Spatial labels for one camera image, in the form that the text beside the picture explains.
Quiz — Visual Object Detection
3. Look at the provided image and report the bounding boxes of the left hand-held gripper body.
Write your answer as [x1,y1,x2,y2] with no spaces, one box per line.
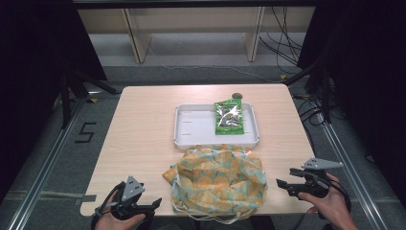
[109,175,157,222]

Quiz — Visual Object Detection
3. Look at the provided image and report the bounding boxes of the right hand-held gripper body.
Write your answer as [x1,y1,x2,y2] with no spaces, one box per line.
[286,157,344,199]

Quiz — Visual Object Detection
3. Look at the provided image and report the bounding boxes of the orange print cloth bag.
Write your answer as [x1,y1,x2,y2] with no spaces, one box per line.
[162,143,268,225]

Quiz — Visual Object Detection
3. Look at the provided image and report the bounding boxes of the white plastic tray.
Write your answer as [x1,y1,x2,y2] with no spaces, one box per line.
[172,102,260,150]

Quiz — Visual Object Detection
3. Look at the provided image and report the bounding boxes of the green snack packet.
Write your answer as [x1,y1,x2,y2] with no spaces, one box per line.
[214,98,245,136]

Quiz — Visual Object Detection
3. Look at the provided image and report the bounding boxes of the person's right hand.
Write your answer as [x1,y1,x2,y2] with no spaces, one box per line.
[297,172,350,226]

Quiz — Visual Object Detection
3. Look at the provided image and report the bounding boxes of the person's left hand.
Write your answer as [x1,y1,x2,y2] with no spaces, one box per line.
[95,191,147,230]

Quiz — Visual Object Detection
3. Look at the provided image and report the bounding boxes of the grey floor tape strip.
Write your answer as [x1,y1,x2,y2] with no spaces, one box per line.
[4,190,98,207]

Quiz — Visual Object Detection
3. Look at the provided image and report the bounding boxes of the black metal stand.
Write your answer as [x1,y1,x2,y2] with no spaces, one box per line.
[59,69,121,129]
[282,59,333,125]

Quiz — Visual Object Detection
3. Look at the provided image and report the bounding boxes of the dark curtain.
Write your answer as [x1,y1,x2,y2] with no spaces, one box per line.
[296,0,406,196]
[0,0,107,205]

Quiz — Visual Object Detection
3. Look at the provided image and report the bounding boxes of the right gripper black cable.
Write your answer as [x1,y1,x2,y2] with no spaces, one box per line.
[325,178,352,214]

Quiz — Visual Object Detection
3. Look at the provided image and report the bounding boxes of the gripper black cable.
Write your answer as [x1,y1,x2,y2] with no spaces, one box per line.
[325,178,352,214]
[90,181,126,230]

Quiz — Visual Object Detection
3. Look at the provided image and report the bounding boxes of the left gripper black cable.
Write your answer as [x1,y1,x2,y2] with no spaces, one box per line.
[90,181,126,230]

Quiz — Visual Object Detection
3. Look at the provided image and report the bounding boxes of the aluminium floor rail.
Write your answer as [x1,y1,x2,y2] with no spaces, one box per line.
[6,92,121,230]
[314,104,390,230]

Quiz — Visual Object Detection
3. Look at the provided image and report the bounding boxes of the black floor cables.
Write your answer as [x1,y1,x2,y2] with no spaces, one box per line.
[292,93,327,127]

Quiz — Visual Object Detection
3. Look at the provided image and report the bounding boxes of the hanging black cables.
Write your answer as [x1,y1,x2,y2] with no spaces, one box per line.
[258,6,304,75]

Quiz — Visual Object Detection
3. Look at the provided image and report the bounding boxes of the white floor cable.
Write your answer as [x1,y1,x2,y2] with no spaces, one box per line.
[147,47,283,84]

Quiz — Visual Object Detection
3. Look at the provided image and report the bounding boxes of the light wooden desk frame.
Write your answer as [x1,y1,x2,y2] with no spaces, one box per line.
[76,5,317,64]

